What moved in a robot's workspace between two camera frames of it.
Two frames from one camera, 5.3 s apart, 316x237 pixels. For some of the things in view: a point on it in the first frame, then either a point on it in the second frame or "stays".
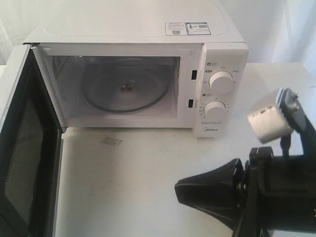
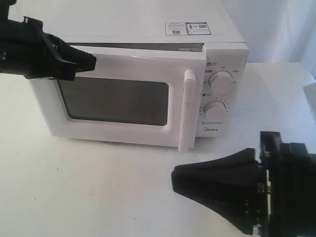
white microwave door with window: x=31 y=132 -> x=148 y=96
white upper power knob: x=221 y=82 stays
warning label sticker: x=197 y=28 stays
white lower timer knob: x=215 y=109 stays
